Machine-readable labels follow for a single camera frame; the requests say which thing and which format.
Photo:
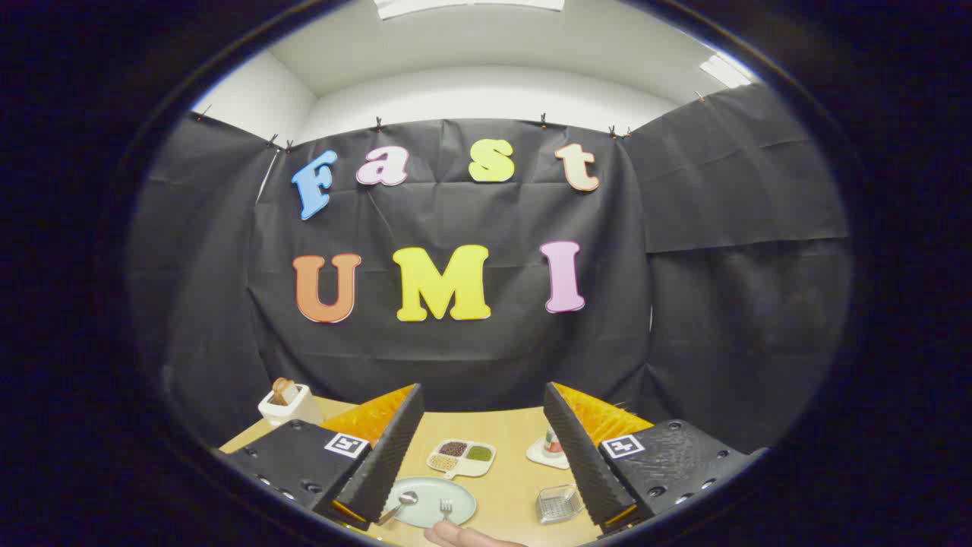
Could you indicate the white square coaster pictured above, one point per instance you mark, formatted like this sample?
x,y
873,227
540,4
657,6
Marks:
x,y
541,456

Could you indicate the small ceiling light panel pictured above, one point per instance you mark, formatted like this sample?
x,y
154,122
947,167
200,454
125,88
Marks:
x,y
725,72

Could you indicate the clear bottle with red cap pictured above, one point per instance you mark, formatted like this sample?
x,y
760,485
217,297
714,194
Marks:
x,y
552,442

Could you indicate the white divided tray with grains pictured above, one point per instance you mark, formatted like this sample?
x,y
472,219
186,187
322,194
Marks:
x,y
462,459

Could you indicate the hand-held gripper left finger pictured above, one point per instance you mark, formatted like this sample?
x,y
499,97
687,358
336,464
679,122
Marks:
x,y
380,463

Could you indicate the brown bread slice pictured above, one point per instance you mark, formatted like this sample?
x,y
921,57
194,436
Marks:
x,y
285,391

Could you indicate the clear cutlery holder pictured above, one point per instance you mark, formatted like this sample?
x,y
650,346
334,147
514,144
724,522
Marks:
x,y
558,505

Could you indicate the pale green round plate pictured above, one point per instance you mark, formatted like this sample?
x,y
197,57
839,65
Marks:
x,y
425,510

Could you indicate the white toaster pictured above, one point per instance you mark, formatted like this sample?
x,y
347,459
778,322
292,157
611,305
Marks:
x,y
292,414

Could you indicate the long ceiling light panel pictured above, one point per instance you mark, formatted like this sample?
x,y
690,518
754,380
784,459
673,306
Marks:
x,y
471,5

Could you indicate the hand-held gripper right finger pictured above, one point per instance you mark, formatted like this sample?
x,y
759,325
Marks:
x,y
581,456

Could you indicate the black backdrop cloth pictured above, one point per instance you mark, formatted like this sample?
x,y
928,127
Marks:
x,y
486,357

